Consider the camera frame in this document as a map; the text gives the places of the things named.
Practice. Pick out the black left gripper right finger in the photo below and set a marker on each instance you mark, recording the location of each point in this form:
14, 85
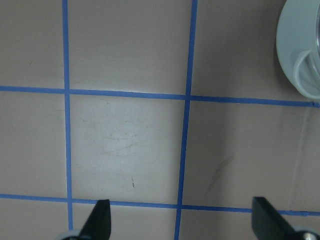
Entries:
268, 224

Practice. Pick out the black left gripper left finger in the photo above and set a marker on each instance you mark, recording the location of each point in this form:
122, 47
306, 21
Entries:
96, 227

